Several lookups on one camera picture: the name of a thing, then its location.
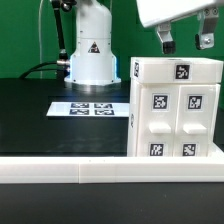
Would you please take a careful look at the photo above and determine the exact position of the grey thin cable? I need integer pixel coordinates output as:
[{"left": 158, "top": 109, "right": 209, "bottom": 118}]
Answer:
[{"left": 37, "top": 0, "right": 46, "bottom": 80}]

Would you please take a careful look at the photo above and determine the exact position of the white marker base plate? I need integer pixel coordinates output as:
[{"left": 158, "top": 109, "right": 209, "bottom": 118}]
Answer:
[{"left": 47, "top": 102, "right": 129, "bottom": 117}]

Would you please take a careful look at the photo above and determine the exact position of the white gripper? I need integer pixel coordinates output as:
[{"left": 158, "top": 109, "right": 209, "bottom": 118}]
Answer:
[{"left": 136, "top": 0, "right": 224, "bottom": 54}]

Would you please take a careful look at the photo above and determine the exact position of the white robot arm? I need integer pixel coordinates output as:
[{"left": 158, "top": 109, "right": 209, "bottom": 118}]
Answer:
[{"left": 65, "top": 0, "right": 224, "bottom": 89}]

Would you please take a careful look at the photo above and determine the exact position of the white cabinet door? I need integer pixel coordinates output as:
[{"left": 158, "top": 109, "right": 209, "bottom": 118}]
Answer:
[
  {"left": 173, "top": 85, "right": 216, "bottom": 157},
  {"left": 137, "top": 85, "right": 178, "bottom": 157}
]

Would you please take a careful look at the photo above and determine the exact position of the black cable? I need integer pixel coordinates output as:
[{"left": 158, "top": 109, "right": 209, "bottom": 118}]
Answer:
[{"left": 18, "top": 61, "right": 66, "bottom": 80}]

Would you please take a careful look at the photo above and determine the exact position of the white cabinet top block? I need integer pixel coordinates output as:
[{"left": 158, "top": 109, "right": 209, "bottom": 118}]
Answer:
[{"left": 130, "top": 57, "right": 223, "bottom": 84}]

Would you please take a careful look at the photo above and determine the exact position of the white cabinet body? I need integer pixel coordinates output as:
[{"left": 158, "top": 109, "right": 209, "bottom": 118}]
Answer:
[{"left": 127, "top": 81, "right": 220, "bottom": 157}]

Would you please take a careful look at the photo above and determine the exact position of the white L-shaped fence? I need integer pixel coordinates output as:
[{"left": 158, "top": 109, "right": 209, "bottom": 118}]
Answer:
[{"left": 0, "top": 147, "right": 224, "bottom": 184}]

